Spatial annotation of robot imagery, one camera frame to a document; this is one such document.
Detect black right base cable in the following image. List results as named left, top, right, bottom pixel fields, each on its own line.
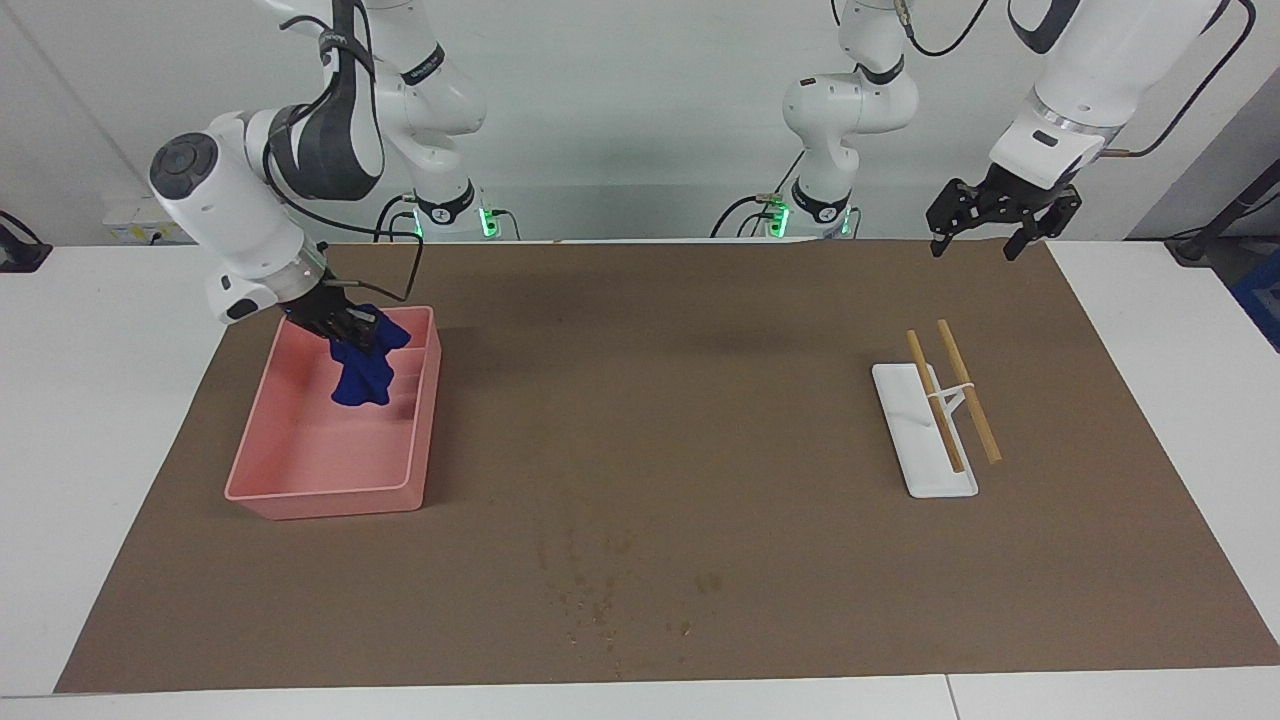
left=374, top=194, right=421, bottom=242

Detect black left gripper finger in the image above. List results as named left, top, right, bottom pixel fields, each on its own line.
left=1002, top=189, right=1084, bottom=264
left=926, top=179, right=990, bottom=260

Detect long wooden rack rod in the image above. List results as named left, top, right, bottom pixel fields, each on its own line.
left=936, top=319, right=1003, bottom=465

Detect short wooden rack rod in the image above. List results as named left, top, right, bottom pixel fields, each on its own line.
left=906, top=330, right=967, bottom=475

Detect blue towel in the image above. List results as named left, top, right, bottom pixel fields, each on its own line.
left=330, top=305, right=413, bottom=407

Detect brown table mat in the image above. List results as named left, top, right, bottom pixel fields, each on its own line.
left=55, top=240, right=1280, bottom=694

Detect pink plastic bin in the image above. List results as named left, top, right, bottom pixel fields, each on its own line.
left=223, top=306, right=443, bottom=521

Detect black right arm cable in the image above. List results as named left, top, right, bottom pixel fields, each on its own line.
left=265, top=0, right=426, bottom=302

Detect white wall socket box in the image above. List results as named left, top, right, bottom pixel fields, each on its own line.
left=103, top=197, right=191, bottom=244

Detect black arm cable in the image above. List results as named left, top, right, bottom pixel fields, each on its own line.
left=900, top=0, right=991, bottom=58
left=265, top=0, right=426, bottom=302

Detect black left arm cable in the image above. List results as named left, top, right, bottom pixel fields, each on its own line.
left=900, top=0, right=991, bottom=58

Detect blue crate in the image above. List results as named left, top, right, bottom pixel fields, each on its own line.
left=1230, top=250, right=1280, bottom=353

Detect black stand with pole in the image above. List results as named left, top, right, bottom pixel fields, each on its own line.
left=1165, top=160, right=1280, bottom=267

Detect black left base cables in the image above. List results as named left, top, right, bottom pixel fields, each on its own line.
left=710, top=148, right=806, bottom=239

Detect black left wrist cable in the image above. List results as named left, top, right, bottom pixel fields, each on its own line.
left=1100, top=0, right=1257, bottom=159

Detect black clamp mount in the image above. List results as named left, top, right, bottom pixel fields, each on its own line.
left=0, top=210, right=53, bottom=273

